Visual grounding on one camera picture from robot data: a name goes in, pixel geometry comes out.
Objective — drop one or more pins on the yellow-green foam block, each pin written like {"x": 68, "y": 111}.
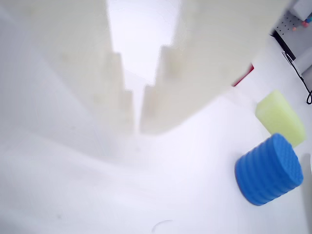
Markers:
{"x": 280, "y": 117}

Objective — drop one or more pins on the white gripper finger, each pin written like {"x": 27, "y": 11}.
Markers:
{"x": 73, "y": 73}
{"x": 207, "y": 61}

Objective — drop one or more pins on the blue ribbed cylinder block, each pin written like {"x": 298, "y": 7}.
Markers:
{"x": 268, "y": 170}

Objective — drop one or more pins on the red block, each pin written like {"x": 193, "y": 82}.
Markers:
{"x": 245, "y": 75}

